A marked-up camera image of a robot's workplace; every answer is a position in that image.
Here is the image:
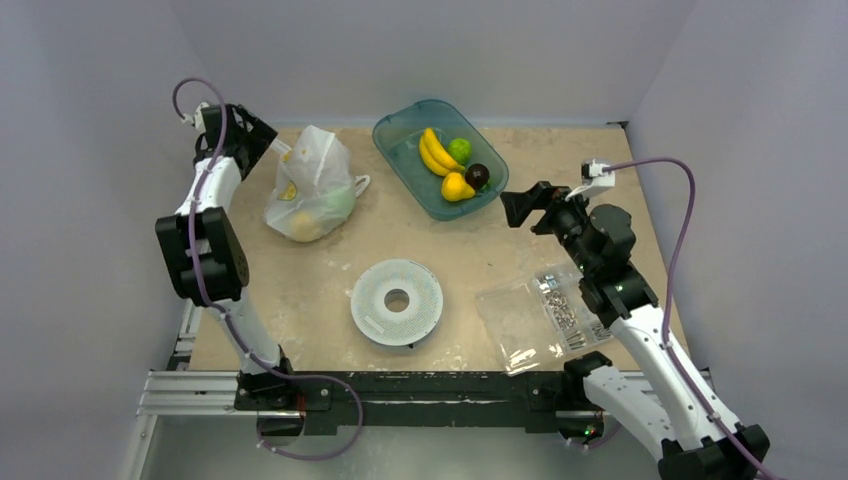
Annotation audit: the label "green fake lime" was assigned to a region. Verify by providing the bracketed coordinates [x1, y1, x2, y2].
[447, 138, 473, 165]

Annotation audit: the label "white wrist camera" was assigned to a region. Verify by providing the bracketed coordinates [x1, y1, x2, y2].
[181, 101, 210, 133]
[565, 158, 616, 200]

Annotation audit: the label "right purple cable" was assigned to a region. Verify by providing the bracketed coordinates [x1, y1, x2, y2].
[599, 156, 783, 480]

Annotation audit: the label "yellow fake banana bunch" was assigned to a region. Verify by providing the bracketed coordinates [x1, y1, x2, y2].
[419, 128, 465, 177]

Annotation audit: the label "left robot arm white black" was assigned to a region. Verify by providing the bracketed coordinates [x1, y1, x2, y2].
[155, 103, 298, 409]

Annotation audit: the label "purple cable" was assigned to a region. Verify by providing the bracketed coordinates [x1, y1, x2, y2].
[599, 156, 783, 480]
[172, 77, 364, 462]

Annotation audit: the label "white plastic bag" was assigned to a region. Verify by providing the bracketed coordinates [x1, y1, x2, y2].
[263, 125, 371, 240]

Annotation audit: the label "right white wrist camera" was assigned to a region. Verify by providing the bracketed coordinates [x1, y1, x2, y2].
[565, 158, 616, 200]

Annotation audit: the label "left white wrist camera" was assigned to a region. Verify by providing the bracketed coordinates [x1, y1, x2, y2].
[181, 101, 210, 133]

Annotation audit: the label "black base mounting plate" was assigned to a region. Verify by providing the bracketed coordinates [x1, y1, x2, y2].
[234, 371, 605, 440]

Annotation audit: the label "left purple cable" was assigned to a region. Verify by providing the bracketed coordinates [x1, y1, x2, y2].
[172, 77, 364, 462]

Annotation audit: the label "teal plastic tray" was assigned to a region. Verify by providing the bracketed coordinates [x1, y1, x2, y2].
[372, 99, 509, 221]

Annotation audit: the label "dark purple fake plum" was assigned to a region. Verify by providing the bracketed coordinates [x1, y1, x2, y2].
[464, 163, 490, 191]

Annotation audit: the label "yellow fake pear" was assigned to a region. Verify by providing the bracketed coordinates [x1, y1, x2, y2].
[440, 172, 476, 202]

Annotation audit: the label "clear plastic screw box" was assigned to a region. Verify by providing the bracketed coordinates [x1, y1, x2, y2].
[476, 263, 613, 376]

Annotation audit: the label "yellow fake fruit in bag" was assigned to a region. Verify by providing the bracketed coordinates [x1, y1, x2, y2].
[284, 211, 326, 243]

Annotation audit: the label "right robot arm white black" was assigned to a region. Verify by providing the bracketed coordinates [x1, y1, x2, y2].
[500, 181, 770, 479]

